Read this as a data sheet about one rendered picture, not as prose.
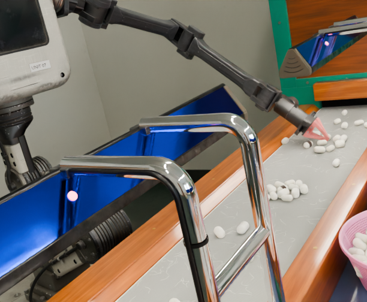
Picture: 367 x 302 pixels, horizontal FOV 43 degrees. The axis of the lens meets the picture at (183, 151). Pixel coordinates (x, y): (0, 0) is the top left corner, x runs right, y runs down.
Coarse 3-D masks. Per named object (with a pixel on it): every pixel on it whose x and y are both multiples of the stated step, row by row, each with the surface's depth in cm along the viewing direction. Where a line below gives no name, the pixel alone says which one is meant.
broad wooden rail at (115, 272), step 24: (264, 144) 156; (216, 168) 144; (240, 168) 140; (216, 192) 127; (168, 216) 118; (144, 240) 108; (168, 240) 108; (96, 264) 102; (120, 264) 99; (144, 264) 100; (72, 288) 94; (96, 288) 92; (120, 288) 93
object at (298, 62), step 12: (336, 36) 134; (348, 36) 141; (360, 36) 150; (300, 48) 113; (312, 48) 118; (324, 48) 123; (336, 48) 129; (288, 60) 112; (300, 60) 111; (312, 60) 114; (324, 60) 119; (288, 72) 113; (300, 72) 112; (312, 72) 112
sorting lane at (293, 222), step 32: (352, 128) 161; (288, 160) 145; (320, 160) 139; (352, 160) 134; (320, 192) 118; (224, 224) 113; (288, 224) 106; (224, 256) 98; (256, 256) 96; (288, 256) 93; (160, 288) 92; (192, 288) 90; (256, 288) 86
